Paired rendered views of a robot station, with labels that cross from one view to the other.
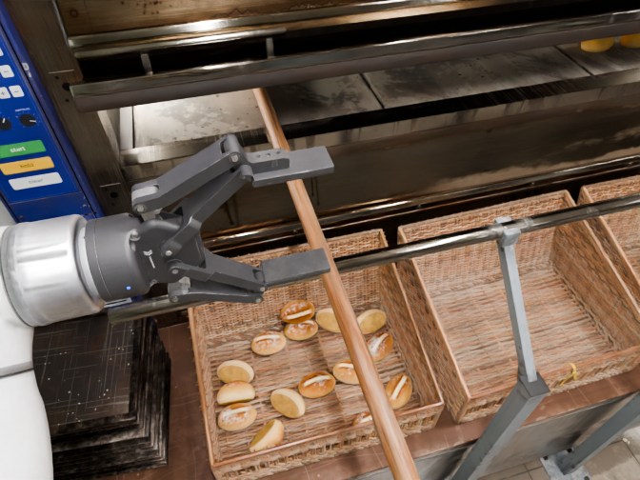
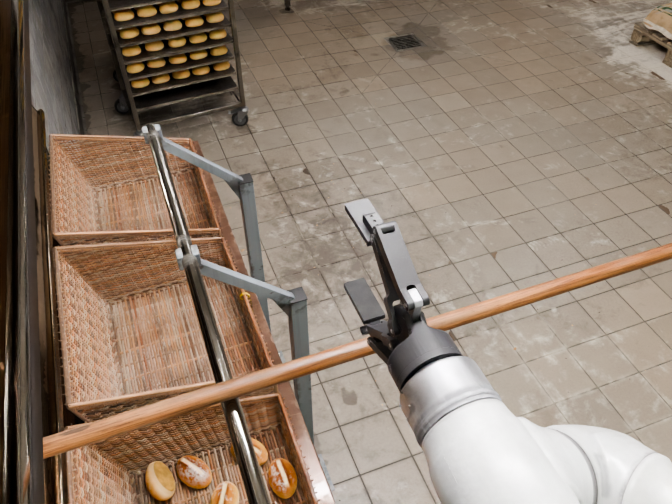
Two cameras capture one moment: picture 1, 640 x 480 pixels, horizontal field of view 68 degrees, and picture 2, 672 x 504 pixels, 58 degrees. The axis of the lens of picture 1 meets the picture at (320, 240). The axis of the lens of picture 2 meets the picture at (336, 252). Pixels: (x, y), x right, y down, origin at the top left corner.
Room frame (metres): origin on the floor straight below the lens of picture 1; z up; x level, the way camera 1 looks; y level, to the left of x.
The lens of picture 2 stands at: (0.40, 0.54, 2.01)
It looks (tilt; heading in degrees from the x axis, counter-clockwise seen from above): 44 degrees down; 265
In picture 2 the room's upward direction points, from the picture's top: straight up
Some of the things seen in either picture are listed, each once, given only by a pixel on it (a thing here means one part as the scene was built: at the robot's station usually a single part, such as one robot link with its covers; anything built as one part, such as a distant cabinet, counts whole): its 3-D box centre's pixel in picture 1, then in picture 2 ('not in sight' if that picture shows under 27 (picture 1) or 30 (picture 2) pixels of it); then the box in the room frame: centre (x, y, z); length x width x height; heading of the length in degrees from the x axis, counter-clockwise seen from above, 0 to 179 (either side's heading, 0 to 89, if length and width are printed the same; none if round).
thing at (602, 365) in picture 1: (515, 297); (164, 324); (0.78, -0.55, 0.72); 0.56 x 0.49 x 0.28; 106
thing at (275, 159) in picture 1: (257, 153); (377, 223); (0.31, 0.05, 1.58); 0.05 x 0.01 x 0.03; 106
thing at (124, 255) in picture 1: (150, 250); (414, 345); (0.28, 0.15, 1.49); 0.09 x 0.07 x 0.08; 106
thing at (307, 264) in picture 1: (295, 266); (363, 300); (0.32, 0.03, 1.42); 0.07 x 0.03 x 0.01; 106
